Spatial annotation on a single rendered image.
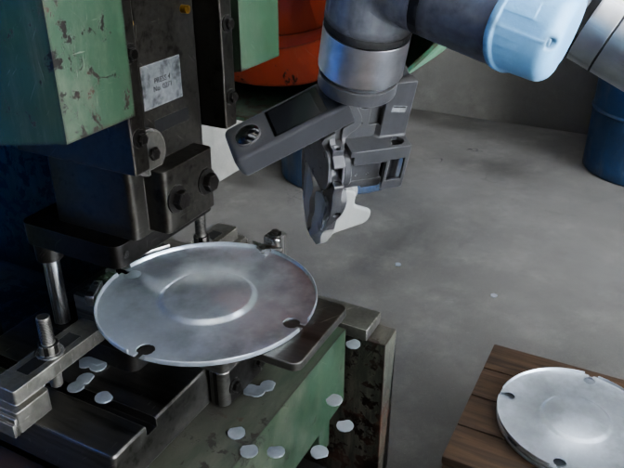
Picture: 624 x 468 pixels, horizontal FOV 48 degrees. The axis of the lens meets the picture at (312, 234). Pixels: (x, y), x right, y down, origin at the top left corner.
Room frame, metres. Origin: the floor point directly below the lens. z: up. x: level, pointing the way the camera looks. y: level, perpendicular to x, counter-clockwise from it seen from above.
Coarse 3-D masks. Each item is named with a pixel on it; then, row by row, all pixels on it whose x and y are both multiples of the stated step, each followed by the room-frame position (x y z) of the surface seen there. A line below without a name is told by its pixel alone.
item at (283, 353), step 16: (320, 304) 0.76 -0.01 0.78; (336, 304) 0.76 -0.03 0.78; (288, 320) 0.72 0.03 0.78; (320, 320) 0.72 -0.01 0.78; (336, 320) 0.72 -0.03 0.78; (304, 336) 0.69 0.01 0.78; (320, 336) 0.69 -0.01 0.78; (272, 352) 0.66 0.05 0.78; (288, 352) 0.66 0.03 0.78; (304, 352) 0.66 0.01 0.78; (208, 368) 0.72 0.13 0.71; (224, 368) 0.71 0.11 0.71; (240, 368) 0.74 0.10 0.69; (256, 368) 0.77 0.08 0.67; (288, 368) 0.64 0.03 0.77; (224, 384) 0.71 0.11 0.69; (240, 384) 0.72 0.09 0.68; (224, 400) 0.71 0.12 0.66
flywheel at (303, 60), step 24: (288, 0) 1.13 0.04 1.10; (312, 0) 1.12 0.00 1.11; (288, 24) 1.14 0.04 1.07; (312, 24) 1.11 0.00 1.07; (288, 48) 1.10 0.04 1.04; (312, 48) 1.08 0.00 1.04; (240, 72) 1.14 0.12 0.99; (264, 72) 1.12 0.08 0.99; (288, 72) 1.10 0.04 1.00; (312, 72) 1.08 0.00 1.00
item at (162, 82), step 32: (160, 0) 0.80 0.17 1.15; (160, 32) 0.80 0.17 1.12; (192, 32) 0.85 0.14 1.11; (160, 64) 0.79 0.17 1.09; (192, 64) 0.85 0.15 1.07; (160, 96) 0.79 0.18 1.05; (192, 96) 0.84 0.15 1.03; (160, 128) 0.78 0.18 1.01; (192, 128) 0.84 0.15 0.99; (160, 160) 0.76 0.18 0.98; (192, 160) 0.79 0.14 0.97; (64, 192) 0.78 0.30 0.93; (96, 192) 0.75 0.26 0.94; (128, 192) 0.73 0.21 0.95; (160, 192) 0.74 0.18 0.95; (192, 192) 0.78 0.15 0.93; (96, 224) 0.76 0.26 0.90; (128, 224) 0.73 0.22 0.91; (160, 224) 0.74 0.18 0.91
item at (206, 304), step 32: (160, 256) 0.88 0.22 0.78; (192, 256) 0.88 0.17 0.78; (224, 256) 0.88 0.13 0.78; (288, 256) 0.87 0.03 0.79; (128, 288) 0.80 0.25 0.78; (160, 288) 0.80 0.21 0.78; (192, 288) 0.79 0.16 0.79; (224, 288) 0.79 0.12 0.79; (256, 288) 0.80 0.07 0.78; (288, 288) 0.80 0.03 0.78; (96, 320) 0.71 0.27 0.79; (128, 320) 0.72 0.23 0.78; (160, 320) 0.72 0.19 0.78; (192, 320) 0.71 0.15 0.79; (224, 320) 0.72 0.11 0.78; (256, 320) 0.72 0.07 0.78; (128, 352) 0.66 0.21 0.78; (160, 352) 0.66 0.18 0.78; (192, 352) 0.66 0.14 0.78; (224, 352) 0.66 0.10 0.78; (256, 352) 0.65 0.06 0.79
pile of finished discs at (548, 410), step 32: (512, 384) 1.09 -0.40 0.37; (544, 384) 1.09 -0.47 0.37; (576, 384) 1.09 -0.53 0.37; (608, 384) 1.09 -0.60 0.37; (512, 416) 1.00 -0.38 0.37; (544, 416) 1.00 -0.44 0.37; (576, 416) 0.99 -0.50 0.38; (608, 416) 1.00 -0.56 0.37; (544, 448) 0.92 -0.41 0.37; (576, 448) 0.92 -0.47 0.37; (608, 448) 0.92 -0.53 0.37
